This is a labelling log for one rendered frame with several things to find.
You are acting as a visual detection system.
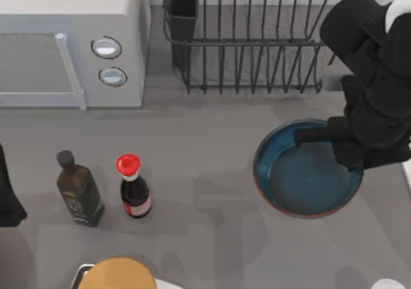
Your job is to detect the small round microwave knob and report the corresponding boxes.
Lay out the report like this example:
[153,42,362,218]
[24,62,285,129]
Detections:
[98,66,128,87]

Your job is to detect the orange rounded bread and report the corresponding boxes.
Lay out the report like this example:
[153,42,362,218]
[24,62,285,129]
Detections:
[78,256,157,289]

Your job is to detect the large round microwave knob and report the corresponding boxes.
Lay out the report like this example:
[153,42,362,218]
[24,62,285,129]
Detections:
[91,35,123,60]

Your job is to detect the dark bottle with red cap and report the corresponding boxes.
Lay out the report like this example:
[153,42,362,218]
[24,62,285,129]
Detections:
[115,153,152,220]

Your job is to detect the dark olive oil bottle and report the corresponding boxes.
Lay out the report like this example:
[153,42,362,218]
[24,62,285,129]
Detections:
[56,150,106,228]

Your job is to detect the pale grey rounded box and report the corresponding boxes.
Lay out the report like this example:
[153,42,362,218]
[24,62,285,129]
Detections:
[400,160,411,204]

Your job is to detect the microwave oven door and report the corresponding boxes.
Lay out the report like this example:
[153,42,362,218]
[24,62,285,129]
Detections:
[0,33,87,110]

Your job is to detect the blue bowl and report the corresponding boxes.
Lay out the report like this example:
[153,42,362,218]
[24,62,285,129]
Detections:
[252,118,365,219]

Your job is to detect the pale microwave door handle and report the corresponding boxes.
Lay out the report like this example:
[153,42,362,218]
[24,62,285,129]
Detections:
[54,33,87,110]

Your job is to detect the white rounded object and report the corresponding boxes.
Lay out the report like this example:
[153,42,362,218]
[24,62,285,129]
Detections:
[370,278,407,289]

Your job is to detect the pale microwave oven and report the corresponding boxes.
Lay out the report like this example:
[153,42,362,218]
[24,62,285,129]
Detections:
[0,0,152,110]

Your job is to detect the black cutlery holder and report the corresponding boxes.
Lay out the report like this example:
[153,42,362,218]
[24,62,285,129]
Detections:
[163,0,200,41]

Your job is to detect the dark wire dish rack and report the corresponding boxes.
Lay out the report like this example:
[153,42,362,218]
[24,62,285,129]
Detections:
[162,0,351,95]

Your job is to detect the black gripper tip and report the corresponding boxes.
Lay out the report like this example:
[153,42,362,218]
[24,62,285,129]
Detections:
[0,143,28,228]

